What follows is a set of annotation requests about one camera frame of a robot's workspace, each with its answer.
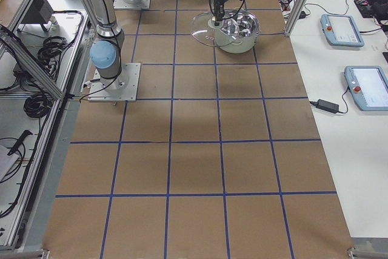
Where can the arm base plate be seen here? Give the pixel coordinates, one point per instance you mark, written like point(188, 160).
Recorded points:
point(131, 4)
point(124, 88)

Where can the pale green steel pot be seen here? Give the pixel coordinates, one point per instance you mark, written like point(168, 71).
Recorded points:
point(249, 31)

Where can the near teach pendant tablet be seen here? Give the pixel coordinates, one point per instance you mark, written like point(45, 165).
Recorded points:
point(368, 87)

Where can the black power adapter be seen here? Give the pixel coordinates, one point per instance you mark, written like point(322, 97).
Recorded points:
point(327, 106)

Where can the teach pendant tablet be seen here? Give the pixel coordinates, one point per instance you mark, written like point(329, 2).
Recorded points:
point(368, 87)
point(341, 31)

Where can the glass pot lid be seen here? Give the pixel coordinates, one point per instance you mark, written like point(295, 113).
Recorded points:
point(216, 34)

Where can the far teach pendant tablet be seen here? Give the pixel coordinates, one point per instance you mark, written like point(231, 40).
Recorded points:
point(341, 31)

